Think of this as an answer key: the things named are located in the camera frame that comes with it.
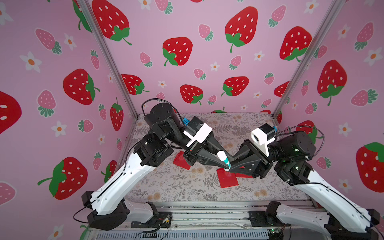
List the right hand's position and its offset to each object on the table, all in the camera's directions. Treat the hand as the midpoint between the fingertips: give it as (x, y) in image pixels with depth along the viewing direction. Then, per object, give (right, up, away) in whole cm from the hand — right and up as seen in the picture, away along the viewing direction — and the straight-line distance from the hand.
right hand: (230, 162), depth 39 cm
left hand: (-2, +1, -4) cm, 4 cm away
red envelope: (+9, -21, +50) cm, 55 cm away
